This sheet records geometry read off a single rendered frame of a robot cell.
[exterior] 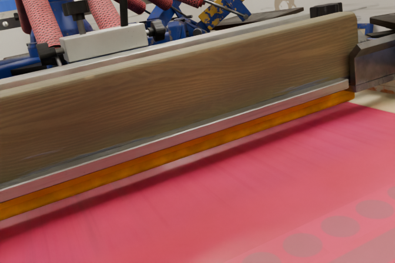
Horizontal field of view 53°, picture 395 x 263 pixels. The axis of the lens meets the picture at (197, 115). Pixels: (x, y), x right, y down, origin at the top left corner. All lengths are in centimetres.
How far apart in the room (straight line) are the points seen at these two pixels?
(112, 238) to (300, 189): 14
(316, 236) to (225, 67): 18
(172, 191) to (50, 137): 11
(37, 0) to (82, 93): 58
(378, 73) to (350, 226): 24
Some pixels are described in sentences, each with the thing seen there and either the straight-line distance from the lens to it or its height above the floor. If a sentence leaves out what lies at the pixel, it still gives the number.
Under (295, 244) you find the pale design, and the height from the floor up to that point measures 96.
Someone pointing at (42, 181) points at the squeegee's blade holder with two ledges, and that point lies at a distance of 32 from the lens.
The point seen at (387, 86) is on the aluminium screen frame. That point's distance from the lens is 52.
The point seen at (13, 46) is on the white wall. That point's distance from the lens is 446.
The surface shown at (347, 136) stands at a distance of 40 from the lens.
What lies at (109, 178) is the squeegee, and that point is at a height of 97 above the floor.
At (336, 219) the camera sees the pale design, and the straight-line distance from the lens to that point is 27.
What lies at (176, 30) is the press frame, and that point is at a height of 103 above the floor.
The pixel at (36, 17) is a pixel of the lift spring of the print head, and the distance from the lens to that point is 85.
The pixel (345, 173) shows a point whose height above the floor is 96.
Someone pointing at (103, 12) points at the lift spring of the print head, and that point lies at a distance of 85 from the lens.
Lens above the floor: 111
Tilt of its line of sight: 17 degrees down
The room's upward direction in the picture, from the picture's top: 10 degrees counter-clockwise
